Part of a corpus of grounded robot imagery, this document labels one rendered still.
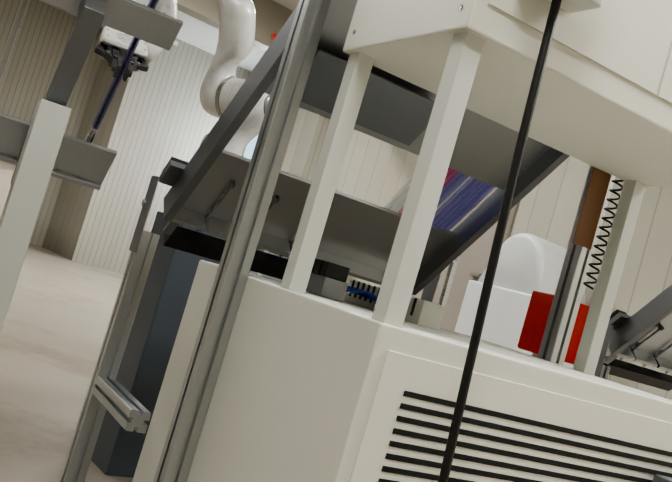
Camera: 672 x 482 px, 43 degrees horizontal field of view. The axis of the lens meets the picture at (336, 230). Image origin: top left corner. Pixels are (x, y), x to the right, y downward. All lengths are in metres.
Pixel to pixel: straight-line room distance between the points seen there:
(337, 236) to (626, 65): 0.96
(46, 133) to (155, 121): 9.03
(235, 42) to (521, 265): 3.92
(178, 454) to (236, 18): 1.30
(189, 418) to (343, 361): 0.40
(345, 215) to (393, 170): 6.47
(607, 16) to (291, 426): 0.70
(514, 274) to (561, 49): 4.82
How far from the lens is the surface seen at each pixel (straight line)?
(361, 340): 1.06
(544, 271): 5.86
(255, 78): 1.64
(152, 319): 2.29
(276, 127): 1.40
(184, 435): 1.41
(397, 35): 1.22
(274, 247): 1.97
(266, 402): 1.24
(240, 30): 2.35
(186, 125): 10.92
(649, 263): 6.28
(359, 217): 1.97
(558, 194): 6.90
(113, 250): 10.67
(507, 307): 5.89
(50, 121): 1.74
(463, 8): 1.11
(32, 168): 1.74
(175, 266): 2.28
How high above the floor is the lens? 0.65
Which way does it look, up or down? 3 degrees up
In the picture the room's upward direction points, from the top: 16 degrees clockwise
